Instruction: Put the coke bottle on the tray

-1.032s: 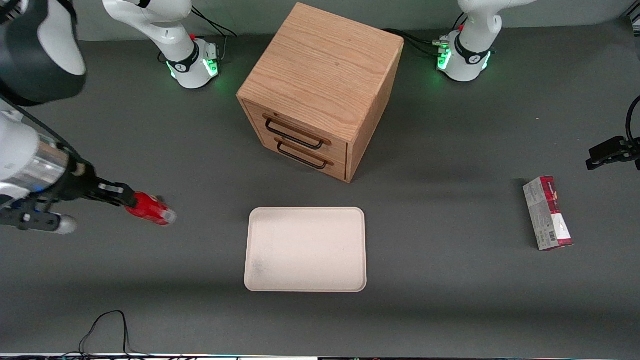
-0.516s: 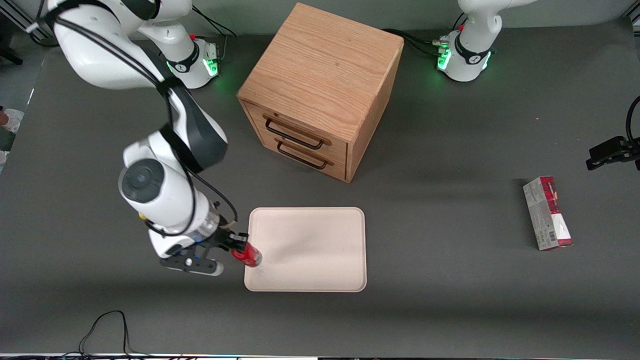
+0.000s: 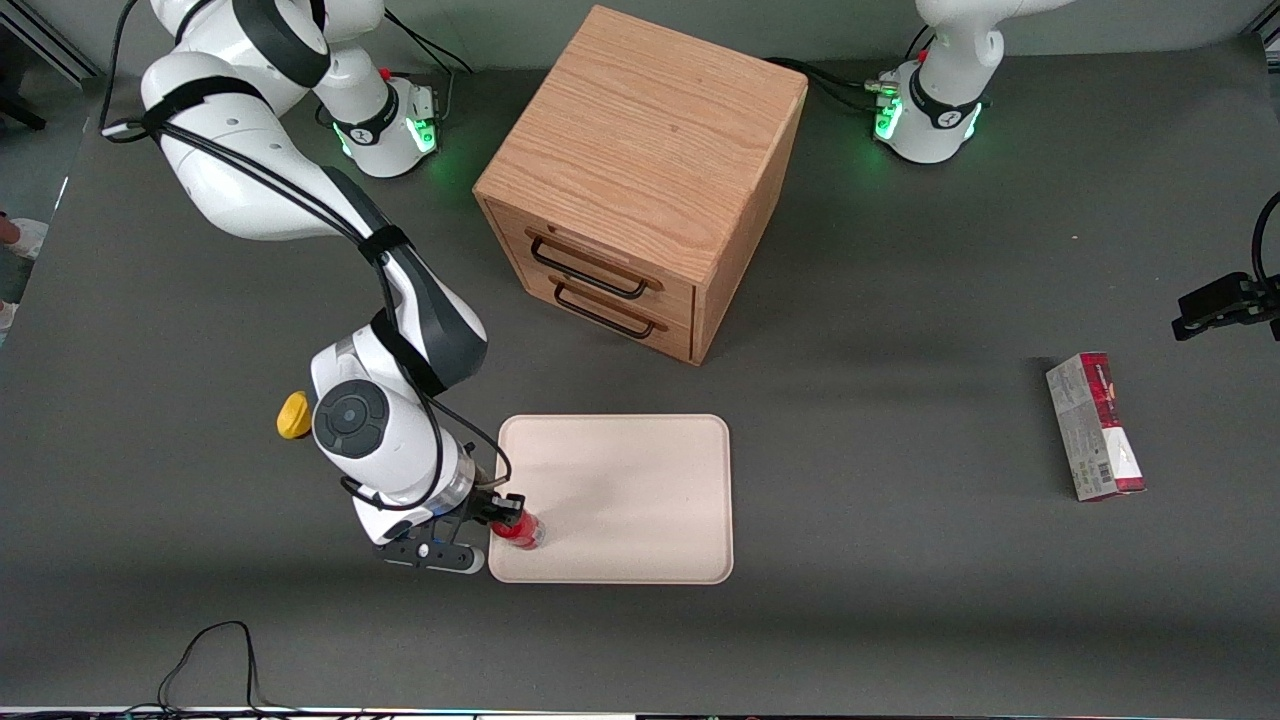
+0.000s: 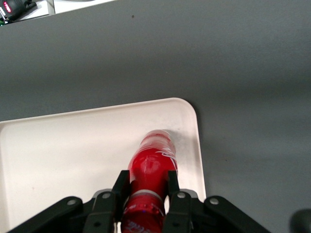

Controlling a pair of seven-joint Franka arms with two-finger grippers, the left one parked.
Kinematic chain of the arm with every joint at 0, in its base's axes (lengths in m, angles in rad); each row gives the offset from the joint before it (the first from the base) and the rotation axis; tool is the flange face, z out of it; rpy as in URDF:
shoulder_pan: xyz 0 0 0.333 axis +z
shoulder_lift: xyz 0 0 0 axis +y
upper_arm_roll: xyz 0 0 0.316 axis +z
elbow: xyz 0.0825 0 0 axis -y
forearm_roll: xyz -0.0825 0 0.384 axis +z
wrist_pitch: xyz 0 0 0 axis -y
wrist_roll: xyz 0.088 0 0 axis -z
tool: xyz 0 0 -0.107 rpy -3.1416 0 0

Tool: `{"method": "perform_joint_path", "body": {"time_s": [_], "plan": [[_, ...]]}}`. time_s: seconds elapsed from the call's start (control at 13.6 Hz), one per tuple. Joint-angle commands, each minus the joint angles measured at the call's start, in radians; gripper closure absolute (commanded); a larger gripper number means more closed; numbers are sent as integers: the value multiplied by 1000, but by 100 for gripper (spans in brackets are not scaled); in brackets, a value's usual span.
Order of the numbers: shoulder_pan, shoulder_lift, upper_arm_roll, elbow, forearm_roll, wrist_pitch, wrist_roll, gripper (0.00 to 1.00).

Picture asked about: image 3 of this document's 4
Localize black left arm base cable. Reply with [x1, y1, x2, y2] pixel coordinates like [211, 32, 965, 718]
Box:
[765, 25, 936, 113]

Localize wooden drawer, short black handle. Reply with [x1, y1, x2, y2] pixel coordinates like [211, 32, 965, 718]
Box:
[518, 268, 694, 363]

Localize black looped floor cable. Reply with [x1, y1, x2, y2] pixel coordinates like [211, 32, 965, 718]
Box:
[118, 620, 301, 717]

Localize white and red shoe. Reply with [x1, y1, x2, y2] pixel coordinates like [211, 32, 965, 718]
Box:
[0, 213, 49, 262]

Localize beige plastic tray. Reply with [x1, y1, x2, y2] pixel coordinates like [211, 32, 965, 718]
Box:
[487, 413, 735, 586]

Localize wooden drawer cabinet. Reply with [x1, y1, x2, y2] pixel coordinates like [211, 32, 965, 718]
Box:
[472, 4, 810, 367]

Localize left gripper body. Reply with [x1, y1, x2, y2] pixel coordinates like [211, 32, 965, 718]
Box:
[1240, 272, 1280, 343]

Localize wooden drawer, long black handle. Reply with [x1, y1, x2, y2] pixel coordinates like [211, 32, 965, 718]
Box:
[488, 203, 697, 323]

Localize aluminium frame rail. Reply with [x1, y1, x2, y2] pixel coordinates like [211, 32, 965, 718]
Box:
[18, 5, 103, 83]

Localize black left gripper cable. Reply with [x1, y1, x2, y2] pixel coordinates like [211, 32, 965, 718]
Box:
[1251, 190, 1280, 291]

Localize black right arm base cable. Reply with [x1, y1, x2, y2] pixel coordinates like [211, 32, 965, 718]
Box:
[380, 12, 475, 126]

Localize red and grey carton box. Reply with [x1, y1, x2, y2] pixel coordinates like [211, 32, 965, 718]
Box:
[1045, 351, 1147, 503]

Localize yellow lemon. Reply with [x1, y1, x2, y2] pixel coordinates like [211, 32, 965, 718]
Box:
[276, 390, 317, 441]

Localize black cable along right arm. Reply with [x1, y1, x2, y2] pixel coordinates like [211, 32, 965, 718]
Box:
[100, 0, 513, 513]

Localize black arm base cable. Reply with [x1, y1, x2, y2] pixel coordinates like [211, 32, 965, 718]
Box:
[765, 25, 936, 113]
[380, 12, 475, 126]

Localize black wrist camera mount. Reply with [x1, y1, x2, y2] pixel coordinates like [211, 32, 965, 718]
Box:
[378, 515, 488, 576]

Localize red coke bottle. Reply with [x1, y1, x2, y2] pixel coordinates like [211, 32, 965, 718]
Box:
[490, 509, 547, 551]

